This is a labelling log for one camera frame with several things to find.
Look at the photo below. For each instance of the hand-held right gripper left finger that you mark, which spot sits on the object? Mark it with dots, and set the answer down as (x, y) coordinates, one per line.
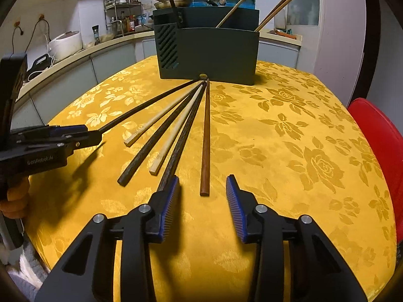
(168, 207)

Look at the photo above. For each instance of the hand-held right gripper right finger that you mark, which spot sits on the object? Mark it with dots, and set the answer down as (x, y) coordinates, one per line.
(236, 209)

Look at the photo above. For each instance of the reddish brown chopstick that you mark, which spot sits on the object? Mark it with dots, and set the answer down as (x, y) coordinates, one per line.
(205, 151)

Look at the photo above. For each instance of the white rice cooker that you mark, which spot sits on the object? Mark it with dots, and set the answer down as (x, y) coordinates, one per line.
(64, 45)

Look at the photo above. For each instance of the dark brown chopstick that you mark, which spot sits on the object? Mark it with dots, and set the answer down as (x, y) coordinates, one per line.
(278, 6)
(141, 158)

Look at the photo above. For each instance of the beige kitchen counter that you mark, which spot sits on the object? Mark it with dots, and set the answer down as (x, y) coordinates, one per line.
(104, 42)

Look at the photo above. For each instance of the thin light brown chopstick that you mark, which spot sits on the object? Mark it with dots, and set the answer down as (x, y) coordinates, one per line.
(291, 0)

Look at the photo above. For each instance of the frosted glass door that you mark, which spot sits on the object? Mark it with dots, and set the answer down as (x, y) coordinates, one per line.
(302, 0)

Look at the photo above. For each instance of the dark green utensil holder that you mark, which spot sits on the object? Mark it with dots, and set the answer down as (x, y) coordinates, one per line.
(214, 53)

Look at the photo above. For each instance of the red plastic chair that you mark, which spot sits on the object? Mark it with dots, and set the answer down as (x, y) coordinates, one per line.
(377, 132)

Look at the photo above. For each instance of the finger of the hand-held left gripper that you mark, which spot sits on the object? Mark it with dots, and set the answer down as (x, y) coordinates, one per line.
(69, 129)
(85, 140)

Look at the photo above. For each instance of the orange cloth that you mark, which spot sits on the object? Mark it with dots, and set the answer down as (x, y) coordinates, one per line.
(285, 33)

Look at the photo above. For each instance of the beige chopstick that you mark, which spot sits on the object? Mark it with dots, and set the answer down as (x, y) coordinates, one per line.
(170, 143)
(151, 124)

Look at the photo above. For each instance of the dark textured chopstick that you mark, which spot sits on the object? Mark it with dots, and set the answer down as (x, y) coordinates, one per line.
(185, 131)

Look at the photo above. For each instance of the grey base cabinets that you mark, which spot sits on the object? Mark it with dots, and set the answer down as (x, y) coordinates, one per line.
(69, 81)

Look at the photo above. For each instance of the black countertop appliance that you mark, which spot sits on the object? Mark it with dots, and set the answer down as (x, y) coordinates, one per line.
(37, 63)

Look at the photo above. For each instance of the metal spice rack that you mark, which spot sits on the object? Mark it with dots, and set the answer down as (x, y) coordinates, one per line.
(121, 3)

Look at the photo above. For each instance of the person's left hand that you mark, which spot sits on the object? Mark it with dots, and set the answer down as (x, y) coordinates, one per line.
(14, 201)

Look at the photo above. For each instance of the yellow floral tablecloth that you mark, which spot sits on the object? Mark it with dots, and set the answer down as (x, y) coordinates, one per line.
(283, 163)

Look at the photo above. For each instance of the blue sea backsplash picture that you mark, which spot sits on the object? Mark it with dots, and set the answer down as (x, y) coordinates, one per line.
(201, 1)

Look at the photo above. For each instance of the golden pan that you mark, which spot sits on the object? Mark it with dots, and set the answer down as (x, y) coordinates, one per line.
(167, 3)

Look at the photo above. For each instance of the pepper grinder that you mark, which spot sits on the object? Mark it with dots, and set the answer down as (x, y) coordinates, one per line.
(96, 34)

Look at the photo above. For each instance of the row of sauce bottles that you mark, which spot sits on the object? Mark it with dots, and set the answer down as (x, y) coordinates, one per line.
(129, 23)

